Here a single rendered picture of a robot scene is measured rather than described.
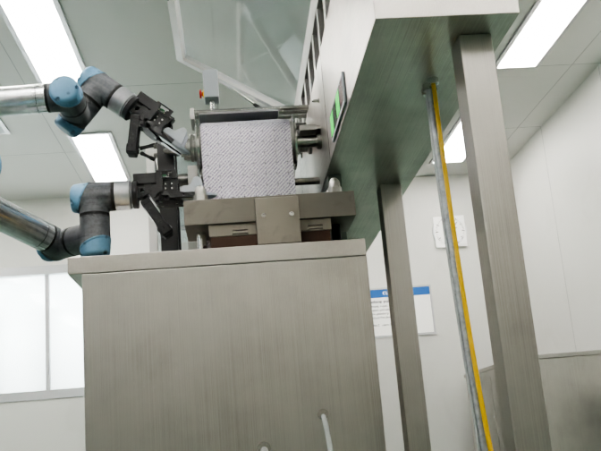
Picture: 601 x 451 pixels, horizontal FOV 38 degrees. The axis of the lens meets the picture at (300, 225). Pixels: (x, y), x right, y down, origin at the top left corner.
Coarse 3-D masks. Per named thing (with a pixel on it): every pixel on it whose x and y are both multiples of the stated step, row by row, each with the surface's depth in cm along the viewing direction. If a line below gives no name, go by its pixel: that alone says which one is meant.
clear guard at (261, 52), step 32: (192, 0) 285; (224, 0) 274; (256, 0) 264; (288, 0) 254; (192, 32) 308; (224, 32) 295; (256, 32) 284; (288, 32) 273; (224, 64) 321; (256, 64) 307; (288, 64) 294; (288, 96) 318
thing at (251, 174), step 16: (208, 160) 226; (224, 160) 226; (240, 160) 227; (256, 160) 227; (272, 160) 227; (288, 160) 228; (208, 176) 225; (224, 176) 225; (240, 176) 226; (256, 176) 226; (272, 176) 226; (288, 176) 226; (224, 192) 224; (240, 192) 225; (256, 192) 225; (272, 192) 225; (288, 192) 225
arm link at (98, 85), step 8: (80, 72) 235; (88, 72) 234; (96, 72) 235; (104, 72) 237; (80, 80) 235; (88, 80) 234; (96, 80) 234; (104, 80) 234; (112, 80) 236; (88, 88) 233; (96, 88) 234; (104, 88) 234; (112, 88) 234; (96, 96) 234; (104, 96) 234; (104, 104) 235
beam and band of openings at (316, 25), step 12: (312, 0) 239; (324, 0) 216; (312, 12) 241; (324, 12) 217; (312, 24) 242; (324, 24) 231; (312, 36) 247; (312, 48) 248; (312, 60) 261; (300, 72) 284; (312, 72) 260; (300, 84) 287; (312, 84) 259; (300, 96) 290; (300, 120) 305
